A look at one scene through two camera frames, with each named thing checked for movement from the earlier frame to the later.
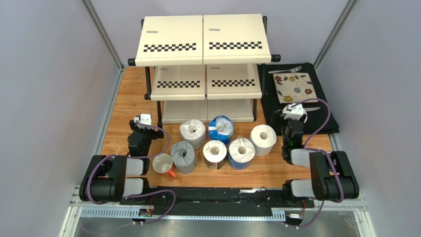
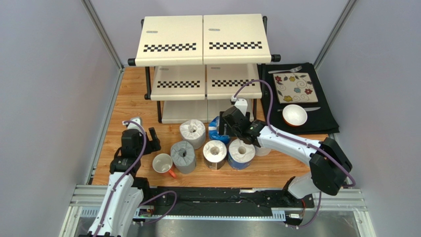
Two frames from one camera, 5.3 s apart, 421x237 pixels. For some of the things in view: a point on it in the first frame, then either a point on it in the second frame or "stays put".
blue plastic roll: x=221 y=128 stays put
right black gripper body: x=294 y=123 to x=228 y=121
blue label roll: x=241 y=152 stays put
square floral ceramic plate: x=294 y=88 stays put
